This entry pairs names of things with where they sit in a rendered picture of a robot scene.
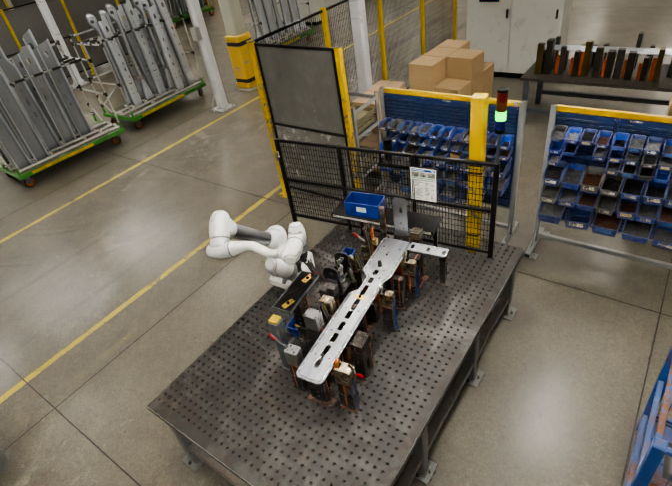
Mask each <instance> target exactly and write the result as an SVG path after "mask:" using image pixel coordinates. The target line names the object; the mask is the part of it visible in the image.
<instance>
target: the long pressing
mask: <svg viewBox="0 0 672 486"><path fill-rule="evenodd" d="M384 246H385V247H384ZM409 246H410V243H409V242H407V241H402V240H397V239H392V238H387V237H385V238H383V240H382V241H381V242H380V244H379V245H378V247H377V248H376V250H375V251H374V253H373V254H372V256H371V257H370V259H369V260H368V262H367V263H366V265H365V266H364V268H363V272H364V274H365V276H366V278H365V280H364V281H363V283H362V284H361V286H360V287H359V289H357V290H354V291H351V292H349V293H348V294H347V296H346V297H345V299H344V300H343V302H342V303H341V305H340V306H339V308H338V309H337V311H336V312H335V314H334V315H333V316H332V318H331V319H330V321H329V322H328V324H327V325H326V327H325V328H324V330H323V331H322V333H321V334H320V336H319V337H318V339H317V340H316V342H315V343H314V345H313V346H312V348H311V349H310V351H309V352H308V354H307V355H306V357H305V358H304V360H303V361H302V363H301V364H300V366H299V367H298V369H297V371H296V375H297V377H298V378H300V379H303V380H306V381H308V382H311V383H314V384H316V385H320V384H322V383H324V382H325V380H326V378H327V377H328V375H329V373H330V372H331V370H332V368H333V366H334V365H333V362H334V360H335V359H336V358H338V359H339V357H340V355H341V354H342V352H343V350H344V349H345V347H346V345H347V344H348V342H349V340H350V339H351V337H352V335H353V334H354V332H355V330H356V329H357V327H358V325H359V324H360V322H361V320H362V319H363V317H364V316H365V314H366V312H367V311H368V309H369V307H370V306H371V304H372V302H373V301H374V299H375V297H376V296H377V294H378V292H379V287H380V285H381V284H384V283H385V282H386V281H387V280H389V279H390V278H391V277H392V276H393V274H394V272H395V271H396V269H397V267H398V266H399V264H400V262H401V261H402V254H403V253H404V251H406V252H407V250H408V247H409ZM400 249H401V250H400ZM388 252H389V253H388ZM386 253H387V255H386ZM378 260H381V261H382V267H378ZM375 270H377V271H379V272H378V273H377V275H373V273H374V271H375ZM383 270H385V271H383ZM370 278H374V280H373V281H372V283H368V281H369V279H370ZM365 286H369V288H368V289H367V291H366V292H365V294H364V296H366V299H365V300H361V299H360V302H359V303H358V305H357V307H356V308H355V310H352V309H351V307H352V306H353V304H354V303H355V301H356V299H357V298H354V295H355V294H360V293H361V292H362V290H363V288H364V287H365ZM345 307H346V308H345ZM349 311H352V312H353V313H352V315H351V316H350V318H349V319H346V318H345V317H346V315H347V313H348V312H349ZM358 311H359V312H358ZM342 322H345V323H346V324H345V326H344V327H343V329H342V330H338V327H339V326H340V324H341V323H342ZM331 329H332V330H331ZM335 333H336V334H338V337H337V338H336V340H335V341H334V342H330V340H331V338H332V337H333V335H334V334H335ZM327 345H329V346H331V348H330V349H329V351H328V352H327V354H326V355H324V357H323V358H321V357H320V354H321V353H322V352H323V351H324V349H325V348H326V346H327ZM319 358H321V359H323V360H322V362H321V364H320V365H319V367H318V368H316V367H314V365H315V363H316V362H317V360H318V359H319ZM329 358H330V359H329Z"/></svg>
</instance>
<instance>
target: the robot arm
mask: <svg viewBox="0 0 672 486"><path fill-rule="evenodd" d="M288 233H289V234H288V239H287V234H286V231H285V229H284V228H283V227H282V226H279V225H274V226H271V227H269V228H268V230H266V231H265V232H264V231H260V230H256V229H253V228H249V227H246V226H242V225H239V224H236V223H235V222H234V221H233V220H232V219H231V218H230V217H229V215H228V213H227V212H225V211H215V212H213V214H212V215H211V217H210V221H209V236H210V245H208V246H207V248H206V253H207V255H208V256H209V257H212V258H216V259H223V258H229V257H232V256H235V255H237V254H240V253H242V252H245V251H254V252H256V253H259V254H261V255H263V256H266V257H267V259H266V261H265V268H266V270H267V271H268V272H269V273H270V274H271V275H273V276H276V277H282V278H283V279H282V284H284V285H285V284H286V282H287V280H290V281H293V280H294V279H295V278H296V277H297V275H298V273H299V272H301V271H302V268H301V265H302V262H303V263H304V264H305V265H307V267H308V268H309V270H310V271H311V272H310V273H311V277H312V280H314V279H316V276H315V272H317V270H316V268H315V266H314V265H313V263H312V260H311V259H308V258H307V255H308V252H307V250H308V247H307V242H306V240H307V238H306V232H305V229H304V227H303V225H302V224H301V223H300V222H293V223H291V224H290V225H289V229H288ZM230 238H235V239H239V240H244V241H230ZM307 261H308V262H307ZM306 262H307V263H306Z"/></svg>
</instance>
